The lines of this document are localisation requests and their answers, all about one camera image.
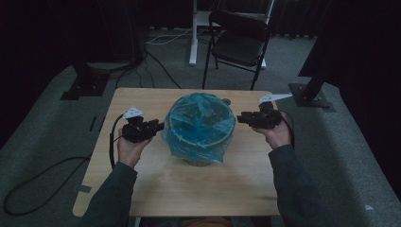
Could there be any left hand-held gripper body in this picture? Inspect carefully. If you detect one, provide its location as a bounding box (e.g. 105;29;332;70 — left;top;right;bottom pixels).
120;106;161;144

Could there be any person's right hand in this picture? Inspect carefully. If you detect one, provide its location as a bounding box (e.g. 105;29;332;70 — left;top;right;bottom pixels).
251;113;293;151

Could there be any black stand with slanted post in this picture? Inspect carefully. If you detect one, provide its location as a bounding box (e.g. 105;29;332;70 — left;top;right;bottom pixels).
288;74;337;114

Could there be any blue plastic bag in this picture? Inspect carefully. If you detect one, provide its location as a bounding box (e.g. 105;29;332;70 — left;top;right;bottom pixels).
160;92;237;166

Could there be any black stand with square base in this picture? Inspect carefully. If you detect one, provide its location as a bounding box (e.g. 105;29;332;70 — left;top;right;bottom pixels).
60;61;112;101

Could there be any white cable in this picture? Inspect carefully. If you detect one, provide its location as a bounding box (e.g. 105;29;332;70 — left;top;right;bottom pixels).
146;27;194;46

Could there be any left hand-held gripper black cable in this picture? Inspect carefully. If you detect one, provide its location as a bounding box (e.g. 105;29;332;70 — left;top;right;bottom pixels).
108;113;126;170

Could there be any person's lap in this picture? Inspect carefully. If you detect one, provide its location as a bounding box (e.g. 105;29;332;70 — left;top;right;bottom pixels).
181;217;234;227

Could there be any green ribbed bin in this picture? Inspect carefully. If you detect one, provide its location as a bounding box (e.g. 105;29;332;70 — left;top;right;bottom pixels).
165;100;237;167

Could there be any thin black cable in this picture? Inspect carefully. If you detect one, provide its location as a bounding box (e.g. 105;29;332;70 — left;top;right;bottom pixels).
114;49;183;90

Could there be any person's left hand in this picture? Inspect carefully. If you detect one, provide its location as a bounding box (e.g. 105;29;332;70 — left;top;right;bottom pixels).
116;135;154;169

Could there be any long looped black cable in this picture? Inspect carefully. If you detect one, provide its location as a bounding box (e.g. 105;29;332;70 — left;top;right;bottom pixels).
2;155;93;218

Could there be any hand-held gripper black cable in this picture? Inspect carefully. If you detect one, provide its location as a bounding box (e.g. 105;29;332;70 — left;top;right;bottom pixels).
277;109;296;149
108;113;126;170

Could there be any black folding chair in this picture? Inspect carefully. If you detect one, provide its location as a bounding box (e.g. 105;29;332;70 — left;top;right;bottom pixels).
201;10;272;92

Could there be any right hand-held gripper black cable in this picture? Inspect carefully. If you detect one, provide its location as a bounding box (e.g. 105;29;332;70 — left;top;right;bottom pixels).
277;109;296;149

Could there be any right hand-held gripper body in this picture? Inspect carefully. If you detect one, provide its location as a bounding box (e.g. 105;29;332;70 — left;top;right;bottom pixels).
248;92;294;131

